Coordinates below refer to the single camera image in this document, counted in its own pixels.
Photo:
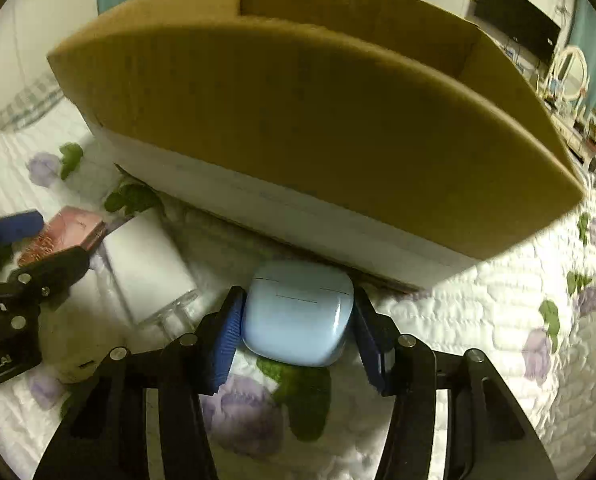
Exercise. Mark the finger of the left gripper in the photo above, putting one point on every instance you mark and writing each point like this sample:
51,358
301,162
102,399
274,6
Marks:
19,226
29,285

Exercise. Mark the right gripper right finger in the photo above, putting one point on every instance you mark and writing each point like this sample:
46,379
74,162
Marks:
489,434

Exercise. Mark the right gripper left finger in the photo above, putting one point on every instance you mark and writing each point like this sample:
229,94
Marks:
104,433

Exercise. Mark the red floral card box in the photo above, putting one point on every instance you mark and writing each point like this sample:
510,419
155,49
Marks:
70,227

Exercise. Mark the white rectangular box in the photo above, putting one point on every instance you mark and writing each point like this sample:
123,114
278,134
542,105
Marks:
148,269

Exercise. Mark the light blue earbuds case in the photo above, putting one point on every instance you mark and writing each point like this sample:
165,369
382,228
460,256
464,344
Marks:
298,312

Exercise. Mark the grey checked bed sheet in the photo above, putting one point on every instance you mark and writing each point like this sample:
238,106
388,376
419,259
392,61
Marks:
31,103

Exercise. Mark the white dressing table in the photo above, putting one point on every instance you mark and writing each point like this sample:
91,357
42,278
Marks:
578,136

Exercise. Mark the brown cardboard box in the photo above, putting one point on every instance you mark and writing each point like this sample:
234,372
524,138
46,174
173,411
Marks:
387,135

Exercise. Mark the white oval vanity mirror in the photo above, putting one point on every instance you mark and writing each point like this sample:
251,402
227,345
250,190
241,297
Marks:
568,75

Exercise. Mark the black wall television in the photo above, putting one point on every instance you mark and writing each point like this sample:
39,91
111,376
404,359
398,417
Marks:
524,23

